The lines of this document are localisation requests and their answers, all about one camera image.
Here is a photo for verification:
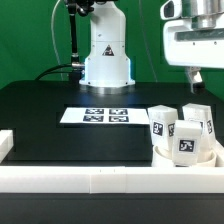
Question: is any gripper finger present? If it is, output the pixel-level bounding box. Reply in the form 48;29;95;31
185;67;205;94

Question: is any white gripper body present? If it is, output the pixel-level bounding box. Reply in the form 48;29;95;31
160;0;224;69

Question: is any white round stool seat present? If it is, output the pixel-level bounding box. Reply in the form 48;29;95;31
151;146;217;168

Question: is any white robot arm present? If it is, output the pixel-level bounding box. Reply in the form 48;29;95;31
79;0;224;94

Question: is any white marker sheet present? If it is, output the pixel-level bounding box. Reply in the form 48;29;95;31
60;107;149;125

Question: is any white left fence bar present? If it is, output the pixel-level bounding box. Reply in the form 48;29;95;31
0;130;14;163

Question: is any white front fence bar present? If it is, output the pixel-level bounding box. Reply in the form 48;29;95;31
0;166;224;194

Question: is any grey hanging cable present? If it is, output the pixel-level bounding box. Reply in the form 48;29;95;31
50;0;65;81

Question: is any black base cable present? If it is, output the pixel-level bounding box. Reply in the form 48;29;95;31
34;64;74;82

